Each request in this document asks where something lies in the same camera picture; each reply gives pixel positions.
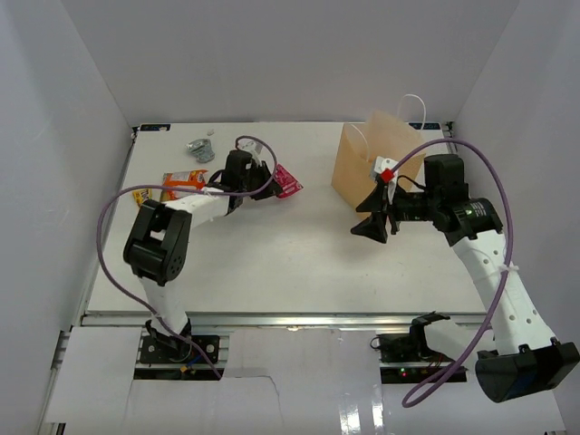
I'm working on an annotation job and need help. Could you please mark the purple cable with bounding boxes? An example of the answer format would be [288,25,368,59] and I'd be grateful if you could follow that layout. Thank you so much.
[401,138,516,408]
[97,134,280,380]

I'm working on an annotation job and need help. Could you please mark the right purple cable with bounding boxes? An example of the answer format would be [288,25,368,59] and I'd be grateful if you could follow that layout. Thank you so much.
[401,138,516,408]

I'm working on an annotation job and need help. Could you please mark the aluminium table frame rail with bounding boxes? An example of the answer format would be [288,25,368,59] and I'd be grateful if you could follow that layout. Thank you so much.
[49,121,481,377]

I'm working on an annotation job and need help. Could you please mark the right table logo sticker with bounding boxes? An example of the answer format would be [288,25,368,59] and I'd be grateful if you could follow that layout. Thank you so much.
[408,122,441,131]

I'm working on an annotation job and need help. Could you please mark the brown paper bag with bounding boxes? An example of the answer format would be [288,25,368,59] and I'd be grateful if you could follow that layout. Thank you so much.
[331,111,424,209]

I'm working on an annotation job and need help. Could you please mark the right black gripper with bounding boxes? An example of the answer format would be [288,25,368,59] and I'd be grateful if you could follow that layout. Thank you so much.
[350,181,440,244]

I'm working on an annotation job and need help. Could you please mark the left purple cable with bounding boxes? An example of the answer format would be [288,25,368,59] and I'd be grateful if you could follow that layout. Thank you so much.
[97,134,280,380]

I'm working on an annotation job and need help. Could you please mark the silver grey foil packet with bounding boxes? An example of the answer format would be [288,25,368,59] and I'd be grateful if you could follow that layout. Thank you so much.
[186,139,215,163]

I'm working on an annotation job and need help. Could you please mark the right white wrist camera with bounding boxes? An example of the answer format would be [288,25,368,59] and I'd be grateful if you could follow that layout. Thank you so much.
[371,156,399,204]

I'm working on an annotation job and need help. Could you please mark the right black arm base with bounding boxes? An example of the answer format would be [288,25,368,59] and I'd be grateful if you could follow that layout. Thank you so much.
[370,333,443,363]

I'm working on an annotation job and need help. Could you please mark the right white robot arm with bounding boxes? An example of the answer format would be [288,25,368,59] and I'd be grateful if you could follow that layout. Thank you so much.
[351,154,579,403]

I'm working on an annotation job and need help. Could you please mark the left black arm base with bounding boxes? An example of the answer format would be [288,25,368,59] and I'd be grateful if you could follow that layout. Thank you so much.
[139,335,220,364]

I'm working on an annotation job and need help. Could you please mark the small red triangular packet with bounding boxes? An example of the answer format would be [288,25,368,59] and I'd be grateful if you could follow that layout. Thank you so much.
[275,164,303,199]

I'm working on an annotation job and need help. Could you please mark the left table logo sticker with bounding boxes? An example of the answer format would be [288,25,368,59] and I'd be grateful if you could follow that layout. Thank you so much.
[139,123,171,132]

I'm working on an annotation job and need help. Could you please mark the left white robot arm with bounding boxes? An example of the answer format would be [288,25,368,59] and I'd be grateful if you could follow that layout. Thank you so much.
[123,150,282,362]

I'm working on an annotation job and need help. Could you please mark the yellow M&M's packet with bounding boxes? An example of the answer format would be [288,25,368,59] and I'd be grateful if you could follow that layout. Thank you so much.
[131,188,153,208]

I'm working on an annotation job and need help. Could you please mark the table logo sticker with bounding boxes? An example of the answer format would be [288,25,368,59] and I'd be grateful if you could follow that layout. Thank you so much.
[408,122,441,131]
[139,123,171,132]

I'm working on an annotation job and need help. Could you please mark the orange white snack bag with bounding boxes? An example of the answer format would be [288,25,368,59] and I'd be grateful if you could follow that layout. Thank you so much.
[160,169,208,202]

